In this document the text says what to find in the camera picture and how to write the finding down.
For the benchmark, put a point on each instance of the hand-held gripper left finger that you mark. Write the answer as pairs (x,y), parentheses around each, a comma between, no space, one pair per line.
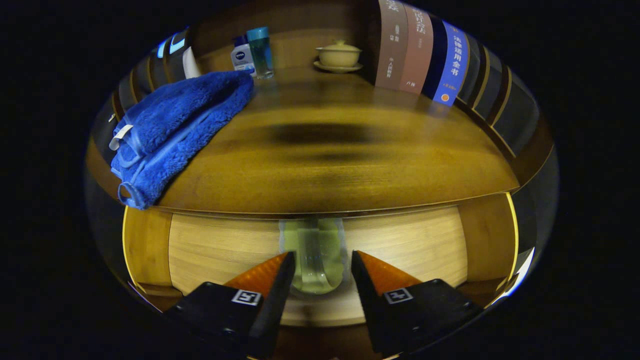
(270,310)

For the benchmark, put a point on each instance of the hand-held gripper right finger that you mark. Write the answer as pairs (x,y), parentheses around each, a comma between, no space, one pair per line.
(372,310)

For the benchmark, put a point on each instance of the yellow-green brush with white base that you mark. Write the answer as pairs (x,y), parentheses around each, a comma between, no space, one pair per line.
(312,250)

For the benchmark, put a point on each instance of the wooden drawer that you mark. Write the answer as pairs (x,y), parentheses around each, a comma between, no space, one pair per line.
(225,250)

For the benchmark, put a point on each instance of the wooden countertop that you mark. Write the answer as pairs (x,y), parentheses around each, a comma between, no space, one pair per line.
(325,175)

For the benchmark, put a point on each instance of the wooden cabinet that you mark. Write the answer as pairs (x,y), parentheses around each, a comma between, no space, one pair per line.
(300,45)

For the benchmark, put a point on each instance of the blue towel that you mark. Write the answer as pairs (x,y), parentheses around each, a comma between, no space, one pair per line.
(170,130)

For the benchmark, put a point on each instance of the white bottle with blue cap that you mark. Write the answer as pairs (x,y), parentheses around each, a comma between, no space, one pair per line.
(243,57)

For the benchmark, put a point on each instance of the beige lidded teacup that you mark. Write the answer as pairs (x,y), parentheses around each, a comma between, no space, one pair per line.
(339,56)

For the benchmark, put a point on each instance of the teal bottle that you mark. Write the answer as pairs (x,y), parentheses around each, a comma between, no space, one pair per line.
(260,52)

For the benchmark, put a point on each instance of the blue book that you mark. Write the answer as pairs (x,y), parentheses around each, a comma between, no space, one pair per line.
(452,65)

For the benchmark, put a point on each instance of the light brown book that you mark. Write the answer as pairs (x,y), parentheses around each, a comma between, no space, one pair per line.
(416,55)

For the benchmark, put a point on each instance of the white paper sheet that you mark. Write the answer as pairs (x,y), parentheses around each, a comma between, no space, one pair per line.
(190,62)

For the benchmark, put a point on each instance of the dark brown book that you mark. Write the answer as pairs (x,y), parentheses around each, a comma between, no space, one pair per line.
(392,50)

